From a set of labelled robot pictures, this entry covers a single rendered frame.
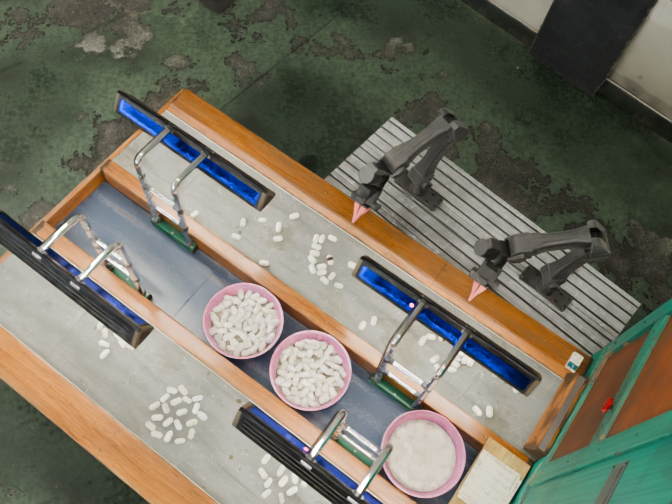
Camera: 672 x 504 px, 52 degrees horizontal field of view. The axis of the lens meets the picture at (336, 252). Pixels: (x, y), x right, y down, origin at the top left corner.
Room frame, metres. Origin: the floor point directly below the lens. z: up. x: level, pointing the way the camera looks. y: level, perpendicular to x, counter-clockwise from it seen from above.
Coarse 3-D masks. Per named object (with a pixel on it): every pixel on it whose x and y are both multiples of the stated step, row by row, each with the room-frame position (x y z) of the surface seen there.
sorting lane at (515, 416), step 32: (192, 128) 1.48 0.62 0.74; (128, 160) 1.29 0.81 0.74; (160, 160) 1.32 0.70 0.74; (160, 192) 1.18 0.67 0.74; (192, 192) 1.20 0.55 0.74; (224, 192) 1.22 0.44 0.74; (224, 224) 1.09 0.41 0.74; (256, 224) 1.11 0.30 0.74; (288, 224) 1.13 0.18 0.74; (320, 224) 1.15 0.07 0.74; (256, 256) 0.99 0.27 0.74; (288, 256) 1.01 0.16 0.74; (320, 256) 1.03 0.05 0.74; (352, 256) 1.04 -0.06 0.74; (320, 288) 0.90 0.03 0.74; (352, 288) 0.92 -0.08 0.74; (416, 288) 0.96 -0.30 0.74; (352, 320) 0.81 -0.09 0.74; (384, 320) 0.82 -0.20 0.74; (416, 352) 0.73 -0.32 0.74; (448, 352) 0.74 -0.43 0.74; (512, 352) 0.78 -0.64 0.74; (448, 384) 0.64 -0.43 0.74; (480, 384) 0.65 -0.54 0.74; (544, 384) 0.69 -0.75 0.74; (480, 416) 0.55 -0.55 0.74; (512, 416) 0.56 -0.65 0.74
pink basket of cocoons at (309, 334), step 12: (300, 336) 0.72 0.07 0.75; (312, 336) 0.73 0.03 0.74; (324, 336) 0.73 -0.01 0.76; (276, 348) 0.66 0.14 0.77; (336, 348) 0.70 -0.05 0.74; (276, 360) 0.63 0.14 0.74; (348, 360) 0.66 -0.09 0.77; (348, 372) 0.62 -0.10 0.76; (276, 384) 0.55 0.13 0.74; (348, 384) 0.58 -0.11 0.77; (336, 396) 0.54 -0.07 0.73; (300, 408) 0.48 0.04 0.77; (312, 408) 0.49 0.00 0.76; (324, 408) 0.49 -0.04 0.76
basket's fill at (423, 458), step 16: (400, 432) 0.46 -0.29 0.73; (416, 432) 0.46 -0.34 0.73; (432, 432) 0.47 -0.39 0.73; (400, 448) 0.41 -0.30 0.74; (416, 448) 0.42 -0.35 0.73; (432, 448) 0.42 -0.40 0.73; (448, 448) 0.43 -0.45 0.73; (400, 464) 0.36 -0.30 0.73; (416, 464) 0.37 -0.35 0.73; (432, 464) 0.37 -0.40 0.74; (448, 464) 0.38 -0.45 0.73; (400, 480) 0.31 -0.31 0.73; (416, 480) 0.32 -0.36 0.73; (432, 480) 0.33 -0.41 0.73
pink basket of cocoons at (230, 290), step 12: (228, 288) 0.84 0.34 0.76; (240, 288) 0.86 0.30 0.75; (252, 288) 0.86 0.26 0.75; (264, 288) 0.86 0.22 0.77; (216, 300) 0.80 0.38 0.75; (276, 300) 0.82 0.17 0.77; (204, 312) 0.74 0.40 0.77; (204, 324) 0.70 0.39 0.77; (276, 336) 0.71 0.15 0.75; (216, 348) 0.63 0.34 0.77
